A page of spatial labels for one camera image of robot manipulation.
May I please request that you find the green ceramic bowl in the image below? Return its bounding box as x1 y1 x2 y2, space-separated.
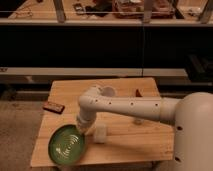
48 124 85 166

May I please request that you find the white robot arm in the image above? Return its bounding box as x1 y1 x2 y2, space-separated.
76 85 213 171

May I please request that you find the wooden table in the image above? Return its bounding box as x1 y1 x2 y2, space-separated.
31 78 173 167

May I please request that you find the white sponge block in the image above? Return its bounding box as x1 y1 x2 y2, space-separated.
93 123 107 144

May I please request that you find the white rooster figurine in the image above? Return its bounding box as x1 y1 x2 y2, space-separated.
133 88 146 126

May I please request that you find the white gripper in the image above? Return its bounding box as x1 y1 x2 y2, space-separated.
76 115 96 135

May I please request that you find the brown snack bar package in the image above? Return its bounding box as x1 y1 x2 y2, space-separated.
43 101 65 114

